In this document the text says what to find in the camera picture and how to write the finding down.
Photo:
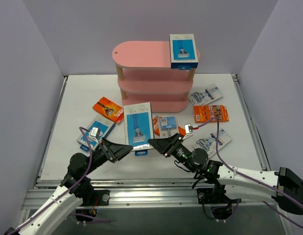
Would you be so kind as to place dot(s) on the white gillette pack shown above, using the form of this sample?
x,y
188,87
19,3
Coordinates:
x,y
208,143
205,96

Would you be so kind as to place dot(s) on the pink three-tier shelf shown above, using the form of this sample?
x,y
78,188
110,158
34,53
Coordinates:
x,y
144,74

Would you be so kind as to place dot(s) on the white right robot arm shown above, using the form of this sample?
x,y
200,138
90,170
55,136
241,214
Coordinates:
x,y
283,187

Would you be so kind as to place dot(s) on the orange Gillette box centre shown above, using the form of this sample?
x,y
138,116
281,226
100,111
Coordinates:
x,y
156,129

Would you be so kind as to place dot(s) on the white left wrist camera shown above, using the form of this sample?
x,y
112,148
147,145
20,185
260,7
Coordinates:
x,y
94,133

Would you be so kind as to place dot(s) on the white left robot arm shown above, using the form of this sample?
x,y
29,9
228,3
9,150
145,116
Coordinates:
x,y
74,190

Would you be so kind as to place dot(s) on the orange razor cartridge box right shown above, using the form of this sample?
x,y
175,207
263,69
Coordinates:
x,y
207,112

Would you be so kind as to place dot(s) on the blue Harry's box front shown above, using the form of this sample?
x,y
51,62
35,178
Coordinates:
x,y
138,126

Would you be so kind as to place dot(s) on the clear blister razor pack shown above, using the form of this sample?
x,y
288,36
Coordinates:
x,y
167,126

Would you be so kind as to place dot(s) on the aluminium front rail frame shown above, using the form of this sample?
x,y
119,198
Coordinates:
x,y
140,182

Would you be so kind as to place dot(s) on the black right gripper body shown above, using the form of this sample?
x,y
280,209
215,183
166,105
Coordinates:
x,y
172,146

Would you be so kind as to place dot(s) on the white Gillette pack upper right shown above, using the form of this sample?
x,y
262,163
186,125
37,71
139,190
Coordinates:
x,y
205,96

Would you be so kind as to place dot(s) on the white Gillette pack lower right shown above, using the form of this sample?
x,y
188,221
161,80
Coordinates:
x,y
208,143

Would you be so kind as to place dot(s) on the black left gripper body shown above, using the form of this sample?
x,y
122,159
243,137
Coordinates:
x,y
107,151

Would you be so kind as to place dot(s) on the blue Harry's razor box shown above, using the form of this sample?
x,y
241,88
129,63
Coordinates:
x,y
183,52

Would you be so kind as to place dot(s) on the orange Gillette Fusion box left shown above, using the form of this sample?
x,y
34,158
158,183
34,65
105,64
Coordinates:
x,y
109,110

